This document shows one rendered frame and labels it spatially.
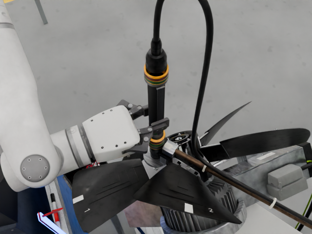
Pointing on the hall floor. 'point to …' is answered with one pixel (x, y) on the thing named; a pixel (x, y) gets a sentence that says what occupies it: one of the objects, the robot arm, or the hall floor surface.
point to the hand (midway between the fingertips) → (156, 117)
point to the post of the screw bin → (117, 224)
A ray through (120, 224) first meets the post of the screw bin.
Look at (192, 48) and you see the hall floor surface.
